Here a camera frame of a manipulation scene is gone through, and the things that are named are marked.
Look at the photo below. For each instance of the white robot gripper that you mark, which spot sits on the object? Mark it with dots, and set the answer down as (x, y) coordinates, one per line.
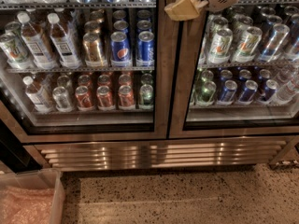
(186, 9)

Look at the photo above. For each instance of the glass fridge door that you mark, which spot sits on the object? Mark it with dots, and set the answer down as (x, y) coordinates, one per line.
(103, 17)
(252, 118)

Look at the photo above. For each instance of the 7up can fridge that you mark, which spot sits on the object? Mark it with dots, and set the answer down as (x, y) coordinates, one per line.
(246, 46)
(220, 45)

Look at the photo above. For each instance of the steel fridge bottom grille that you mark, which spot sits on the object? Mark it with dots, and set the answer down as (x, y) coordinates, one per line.
(175, 153)

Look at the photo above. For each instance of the blue Pepsi can right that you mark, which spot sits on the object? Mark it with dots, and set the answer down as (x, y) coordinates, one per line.
(145, 49)

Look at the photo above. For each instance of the blue pepsi can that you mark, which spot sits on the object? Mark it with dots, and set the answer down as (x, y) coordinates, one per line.
(120, 50)
(145, 49)

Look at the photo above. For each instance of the blue Pepsi can front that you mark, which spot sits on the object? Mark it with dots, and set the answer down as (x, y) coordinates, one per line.
(120, 50)

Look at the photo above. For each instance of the green can right lower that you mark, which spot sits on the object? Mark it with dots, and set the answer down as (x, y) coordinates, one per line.
(205, 96)

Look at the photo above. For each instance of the silver blue can upper right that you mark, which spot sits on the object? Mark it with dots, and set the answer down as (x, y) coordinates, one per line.
(270, 48)

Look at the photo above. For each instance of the green soda can lower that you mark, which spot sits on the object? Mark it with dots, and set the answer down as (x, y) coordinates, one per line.
(146, 97)

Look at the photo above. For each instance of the gold soda can front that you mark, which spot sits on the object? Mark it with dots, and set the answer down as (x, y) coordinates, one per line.
(94, 51)

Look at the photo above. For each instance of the orange soda can right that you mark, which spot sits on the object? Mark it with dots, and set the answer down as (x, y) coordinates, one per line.
(126, 97)

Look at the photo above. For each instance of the orange soda can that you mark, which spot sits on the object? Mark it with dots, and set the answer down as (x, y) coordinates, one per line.
(105, 98)
(84, 98)
(126, 97)

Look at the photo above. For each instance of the orange soda can middle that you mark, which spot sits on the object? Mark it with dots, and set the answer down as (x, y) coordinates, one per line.
(105, 98)

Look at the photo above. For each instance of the tea bottle white cap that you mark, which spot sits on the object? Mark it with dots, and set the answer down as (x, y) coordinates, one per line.
(63, 39)
(37, 42)

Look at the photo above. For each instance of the water bottle right lower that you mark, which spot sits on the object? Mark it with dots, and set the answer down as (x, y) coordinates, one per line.
(287, 91)

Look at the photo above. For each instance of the orange soda can left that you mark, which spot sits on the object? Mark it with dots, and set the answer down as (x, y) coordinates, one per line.
(84, 98)

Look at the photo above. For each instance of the silver can lower shelf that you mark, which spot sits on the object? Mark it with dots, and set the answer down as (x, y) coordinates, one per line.
(62, 99)

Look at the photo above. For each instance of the small bottle lower shelf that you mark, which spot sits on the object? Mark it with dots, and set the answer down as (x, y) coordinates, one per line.
(38, 95)

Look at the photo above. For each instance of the green 7up can left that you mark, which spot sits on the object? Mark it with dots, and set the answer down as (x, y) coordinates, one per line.
(17, 54)

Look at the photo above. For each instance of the clear plastic bin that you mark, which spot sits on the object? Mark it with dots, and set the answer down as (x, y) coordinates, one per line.
(43, 179)

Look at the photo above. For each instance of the pink bubble wrap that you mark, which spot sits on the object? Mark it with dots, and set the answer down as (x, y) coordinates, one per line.
(25, 206)

